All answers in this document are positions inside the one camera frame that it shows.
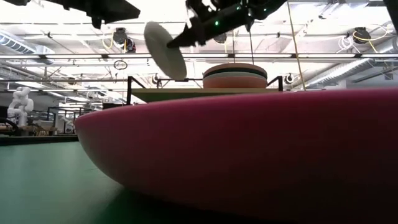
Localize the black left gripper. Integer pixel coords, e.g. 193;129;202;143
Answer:
52;0;141;30

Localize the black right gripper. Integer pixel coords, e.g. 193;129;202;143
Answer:
167;0;253;49

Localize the peach plate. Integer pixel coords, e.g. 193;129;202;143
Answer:
203;62;267;73

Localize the rose pink plate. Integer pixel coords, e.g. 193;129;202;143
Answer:
202;75;268;90

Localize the magenta plate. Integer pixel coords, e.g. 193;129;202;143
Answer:
74;88;398;224

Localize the dark red hanging reel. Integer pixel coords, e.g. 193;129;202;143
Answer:
126;37;137;54

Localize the long ceiling light strip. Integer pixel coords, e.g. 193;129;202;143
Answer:
0;53;398;60

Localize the wooden work table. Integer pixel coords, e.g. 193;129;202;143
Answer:
0;123;60;138

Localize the green table mat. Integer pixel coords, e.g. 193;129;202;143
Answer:
0;141;280;224

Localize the black cable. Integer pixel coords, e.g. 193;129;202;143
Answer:
248;18;255;65

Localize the wooden shelf black frame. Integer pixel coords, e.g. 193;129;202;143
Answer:
126;75;284;105

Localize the yellow cable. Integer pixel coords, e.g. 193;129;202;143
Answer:
286;0;307;91

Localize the silver ventilation duct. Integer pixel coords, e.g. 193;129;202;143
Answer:
0;29;55;65
306;46;398;91

